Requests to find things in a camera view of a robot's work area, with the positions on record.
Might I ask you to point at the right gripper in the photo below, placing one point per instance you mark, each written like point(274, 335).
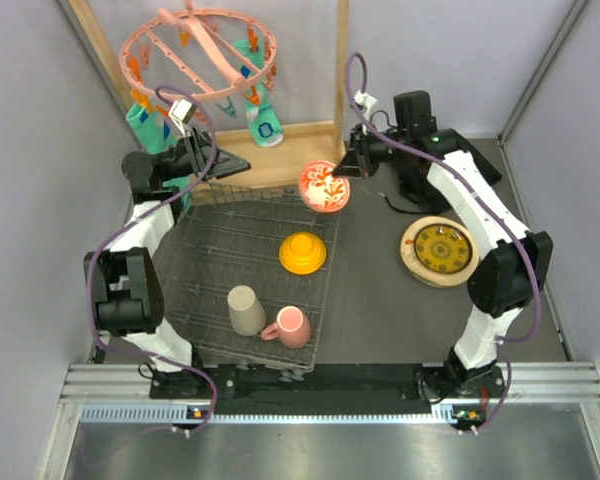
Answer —
point(357, 161)

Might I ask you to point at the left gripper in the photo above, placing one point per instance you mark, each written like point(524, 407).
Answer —
point(199, 148)

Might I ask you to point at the white orange patterned bowl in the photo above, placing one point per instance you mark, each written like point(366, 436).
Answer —
point(320, 190)

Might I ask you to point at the yellow patterned small plate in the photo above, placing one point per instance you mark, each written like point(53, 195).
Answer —
point(443, 248)

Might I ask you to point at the beige bird plate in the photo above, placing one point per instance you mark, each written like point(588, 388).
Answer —
point(419, 271)

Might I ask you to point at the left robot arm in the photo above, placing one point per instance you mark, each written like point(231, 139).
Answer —
point(125, 295)

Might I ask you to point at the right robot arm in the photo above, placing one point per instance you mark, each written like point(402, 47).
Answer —
point(513, 260)

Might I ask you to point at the wooden stand tray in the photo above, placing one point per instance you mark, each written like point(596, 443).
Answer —
point(271, 167)

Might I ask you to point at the black cloth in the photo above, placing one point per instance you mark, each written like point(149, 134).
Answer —
point(411, 171)

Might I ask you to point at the mint green blue sock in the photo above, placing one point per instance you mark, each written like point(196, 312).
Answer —
point(155, 135)

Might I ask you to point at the yellow ribbed bowl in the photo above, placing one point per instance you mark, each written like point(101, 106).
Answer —
point(302, 253)

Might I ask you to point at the pink round clothes hanger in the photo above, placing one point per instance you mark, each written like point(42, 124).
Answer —
point(217, 53)

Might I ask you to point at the beige tumbler cup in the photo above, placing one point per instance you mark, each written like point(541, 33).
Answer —
point(246, 313)

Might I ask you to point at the pink mug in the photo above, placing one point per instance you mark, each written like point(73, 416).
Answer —
point(291, 327)

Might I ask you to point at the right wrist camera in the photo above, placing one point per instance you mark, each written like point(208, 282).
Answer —
point(365, 105)

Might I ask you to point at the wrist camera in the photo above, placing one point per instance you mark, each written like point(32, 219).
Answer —
point(182, 113)
point(365, 105)

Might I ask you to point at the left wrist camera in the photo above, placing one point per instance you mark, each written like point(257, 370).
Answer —
point(182, 113)

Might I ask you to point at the grey wire dish rack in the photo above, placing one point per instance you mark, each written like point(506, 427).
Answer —
point(223, 254)

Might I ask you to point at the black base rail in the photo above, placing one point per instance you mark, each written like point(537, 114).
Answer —
point(344, 389)

